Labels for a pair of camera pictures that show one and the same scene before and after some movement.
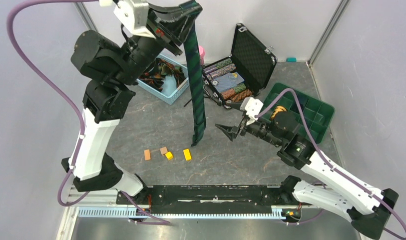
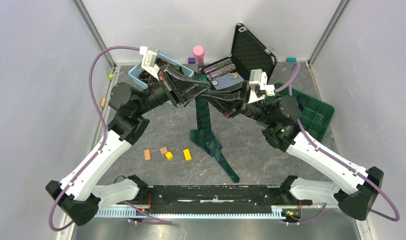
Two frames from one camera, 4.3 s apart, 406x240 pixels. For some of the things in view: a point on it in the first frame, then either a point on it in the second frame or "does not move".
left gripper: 173,25 -> 191,87
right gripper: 230,131 -> 239,94
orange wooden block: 147,155 does not move
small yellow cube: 169,155 does not move
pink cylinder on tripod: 202,53 does not move
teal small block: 291,59 does not move
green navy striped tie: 187,32 -> 204,136
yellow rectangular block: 187,154 does not move
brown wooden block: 164,150 does not move
